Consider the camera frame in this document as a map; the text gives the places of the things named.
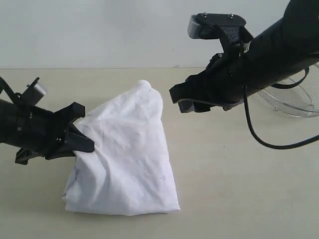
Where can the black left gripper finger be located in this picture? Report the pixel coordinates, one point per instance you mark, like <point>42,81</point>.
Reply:
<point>71,139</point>

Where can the round metal wire mesh basket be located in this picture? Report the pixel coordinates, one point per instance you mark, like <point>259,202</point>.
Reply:
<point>300,101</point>

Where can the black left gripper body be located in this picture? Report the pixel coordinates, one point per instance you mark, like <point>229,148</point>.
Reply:
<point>31,128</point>

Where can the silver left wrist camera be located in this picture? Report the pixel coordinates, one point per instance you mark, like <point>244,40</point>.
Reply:
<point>34,93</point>

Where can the white t-shirt with red logo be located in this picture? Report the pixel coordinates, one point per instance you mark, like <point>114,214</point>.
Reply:
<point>129,172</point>

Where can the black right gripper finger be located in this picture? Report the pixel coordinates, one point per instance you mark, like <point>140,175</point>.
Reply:
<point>188,106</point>

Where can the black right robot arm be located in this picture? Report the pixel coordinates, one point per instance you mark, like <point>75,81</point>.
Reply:
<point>248,63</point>

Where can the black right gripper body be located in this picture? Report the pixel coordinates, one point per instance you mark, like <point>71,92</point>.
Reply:
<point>207,85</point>

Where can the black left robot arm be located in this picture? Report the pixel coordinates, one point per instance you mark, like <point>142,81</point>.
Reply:
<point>5,122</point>

